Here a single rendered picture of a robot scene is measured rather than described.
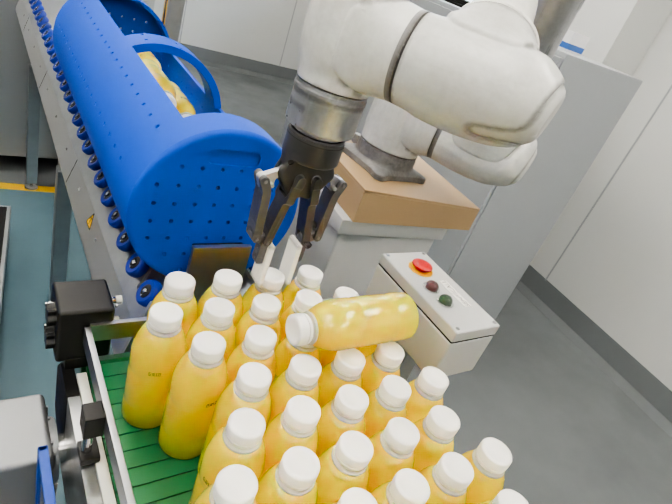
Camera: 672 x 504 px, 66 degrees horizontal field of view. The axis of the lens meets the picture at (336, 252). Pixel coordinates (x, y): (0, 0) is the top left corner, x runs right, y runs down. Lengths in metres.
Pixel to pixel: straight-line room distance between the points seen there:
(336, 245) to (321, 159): 0.60
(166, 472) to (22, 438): 0.19
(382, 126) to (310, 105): 0.65
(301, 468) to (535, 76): 0.44
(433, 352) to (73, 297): 0.52
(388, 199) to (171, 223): 0.54
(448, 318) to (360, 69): 0.39
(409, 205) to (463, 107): 0.70
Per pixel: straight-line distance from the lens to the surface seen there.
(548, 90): 0.56
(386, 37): 0.57
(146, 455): 0.74
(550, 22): 1.08
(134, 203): 0.79
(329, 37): 0.59
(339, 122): 0.61
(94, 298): 0.78
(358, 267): 1.29
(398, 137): 1.24
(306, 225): 0.71
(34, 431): 0.81
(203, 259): 0.84
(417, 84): 0.56
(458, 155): 1.22
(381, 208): 1.19
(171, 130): 0.80
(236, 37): 6.19
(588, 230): 3.49
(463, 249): 2.37
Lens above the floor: 1.50
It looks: 29 degrees down
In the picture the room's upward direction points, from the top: 21 degrees clockwise
